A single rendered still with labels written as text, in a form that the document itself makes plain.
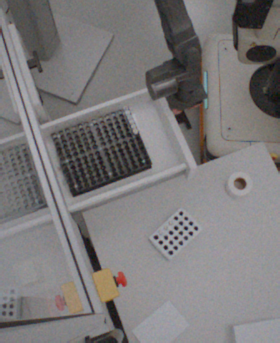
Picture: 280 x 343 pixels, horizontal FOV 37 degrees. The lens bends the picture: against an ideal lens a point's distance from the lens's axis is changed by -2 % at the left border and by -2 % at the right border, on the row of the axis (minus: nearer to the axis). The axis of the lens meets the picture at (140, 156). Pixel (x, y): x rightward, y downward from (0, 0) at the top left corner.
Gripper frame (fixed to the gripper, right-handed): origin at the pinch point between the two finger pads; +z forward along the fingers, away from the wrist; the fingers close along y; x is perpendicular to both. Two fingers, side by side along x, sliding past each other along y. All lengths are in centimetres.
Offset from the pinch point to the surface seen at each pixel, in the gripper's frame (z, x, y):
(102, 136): -0.1, -0.1, 22.9
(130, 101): 2.6, -8.4, 11.7
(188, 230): 10.4, 29.9, 9.7
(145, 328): 13, 49, 30
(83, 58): 85, -82, 11
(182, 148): -2.9, 11.9, 5.1
